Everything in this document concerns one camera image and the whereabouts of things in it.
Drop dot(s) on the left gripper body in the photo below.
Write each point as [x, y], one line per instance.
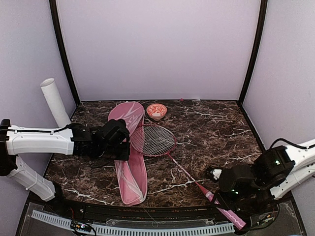
[110, 152]

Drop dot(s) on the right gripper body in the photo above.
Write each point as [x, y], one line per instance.
[233, 200]

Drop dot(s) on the pink racket bag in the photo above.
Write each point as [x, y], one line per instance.
[131, 174]

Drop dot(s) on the red badminton racket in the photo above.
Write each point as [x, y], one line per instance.
[153, 140]

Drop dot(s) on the white shuttlecock tube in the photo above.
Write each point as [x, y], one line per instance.
[54, 102]

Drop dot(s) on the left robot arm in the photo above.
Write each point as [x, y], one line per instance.
[73, 139]

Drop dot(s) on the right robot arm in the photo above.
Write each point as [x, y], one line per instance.
[281, 168]

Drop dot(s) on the red white patterned bowl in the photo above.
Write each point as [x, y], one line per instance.
[156, 111]

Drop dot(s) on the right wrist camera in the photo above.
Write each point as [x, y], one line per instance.
[213, 174]

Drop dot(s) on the white cable tray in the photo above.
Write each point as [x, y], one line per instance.
[133, 228]

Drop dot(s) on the left black frame post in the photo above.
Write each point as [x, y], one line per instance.
[62, 51]

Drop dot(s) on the black frame post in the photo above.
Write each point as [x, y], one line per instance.
[62, 51]
[255, 50]

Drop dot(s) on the right black frame post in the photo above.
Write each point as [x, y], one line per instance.
[255, 50]

